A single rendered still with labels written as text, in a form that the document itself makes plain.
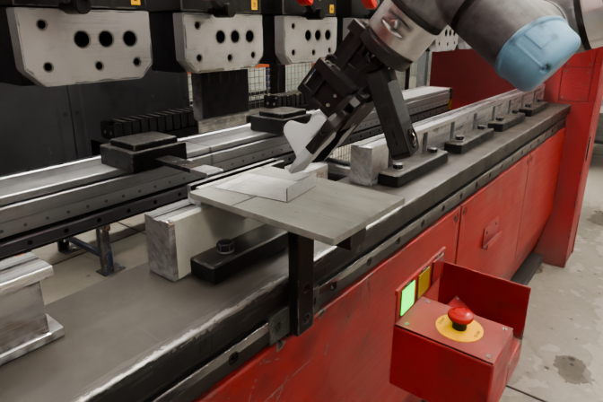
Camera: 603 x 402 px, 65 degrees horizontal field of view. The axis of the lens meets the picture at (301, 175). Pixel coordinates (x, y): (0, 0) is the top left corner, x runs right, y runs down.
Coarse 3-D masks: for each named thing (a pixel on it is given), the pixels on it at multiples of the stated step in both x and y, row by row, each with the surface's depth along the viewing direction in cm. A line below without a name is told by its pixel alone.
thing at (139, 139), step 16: (112, 144) 89; (128, 144) 85; (144, 144) 86; (160, 144) 88; (176, 144) 90; (112, 160) 88; (128, 160) 84; (144, 160) 85; (160, 160) 86; (176, 160) 86; (208, 176) 78
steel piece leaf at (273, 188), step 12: (252, 180) 75; (264, 180) 75; (276, 180) 75; (288, 180) 75; (312, 180) 72; (240, 192) 70; (252, 192) 70; (264, 192) 70; (276, 192) 70; (288, 192) 66; (300, 192) 69
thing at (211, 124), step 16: (192, 80) 70; (208, 80) 70; (224, 80) 73; (240, 80) 75; (192, 96) 71; (208, 96) 71; (224, 96) 73; (240, 96) 76; (208, 112) 71; (224, 112) 74; (240, 112) 77; (208, 128) 73
